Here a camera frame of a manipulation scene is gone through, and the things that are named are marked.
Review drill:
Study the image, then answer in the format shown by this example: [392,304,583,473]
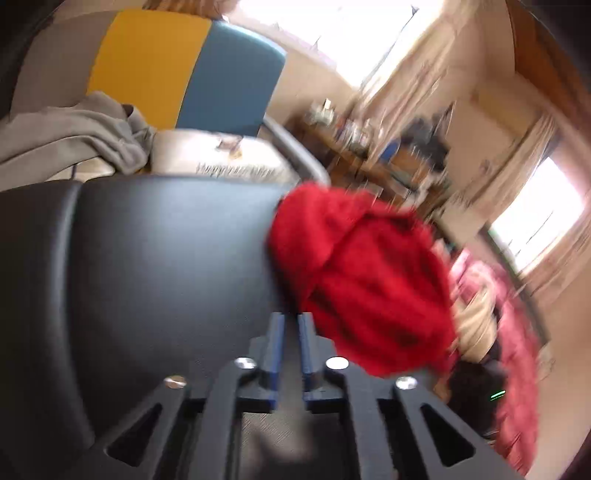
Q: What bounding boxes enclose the grey cloth garment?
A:
[1,92,156,191]

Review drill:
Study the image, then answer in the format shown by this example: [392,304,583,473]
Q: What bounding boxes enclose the cluttered wooden desk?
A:
[288,104,455,217]

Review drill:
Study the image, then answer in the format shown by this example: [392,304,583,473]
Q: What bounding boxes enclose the red knitted sweater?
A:
[267,183,456,377]

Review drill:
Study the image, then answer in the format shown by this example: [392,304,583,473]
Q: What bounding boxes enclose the white printed cushion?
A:
[150,129,300,185]

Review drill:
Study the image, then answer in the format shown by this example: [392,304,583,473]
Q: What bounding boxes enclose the grey yellow blue chair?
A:
[10,9,329,184]

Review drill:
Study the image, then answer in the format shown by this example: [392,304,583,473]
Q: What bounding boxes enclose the beige window curtain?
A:
[359,8,472,153]

